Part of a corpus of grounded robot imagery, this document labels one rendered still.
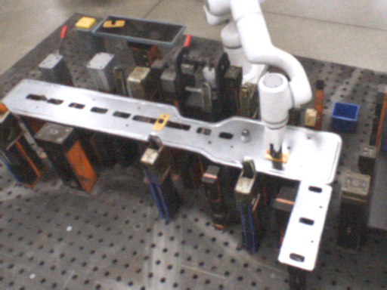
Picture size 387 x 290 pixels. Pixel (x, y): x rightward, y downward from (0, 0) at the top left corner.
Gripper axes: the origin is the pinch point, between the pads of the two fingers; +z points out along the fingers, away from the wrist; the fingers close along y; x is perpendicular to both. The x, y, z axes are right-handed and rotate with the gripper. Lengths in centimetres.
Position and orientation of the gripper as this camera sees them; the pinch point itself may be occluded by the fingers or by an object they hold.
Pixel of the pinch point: (277, 151)
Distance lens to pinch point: 153.6
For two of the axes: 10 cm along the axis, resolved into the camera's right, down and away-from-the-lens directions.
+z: 0.9, 7.1, 7.0
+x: 9.4, 1.7, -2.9
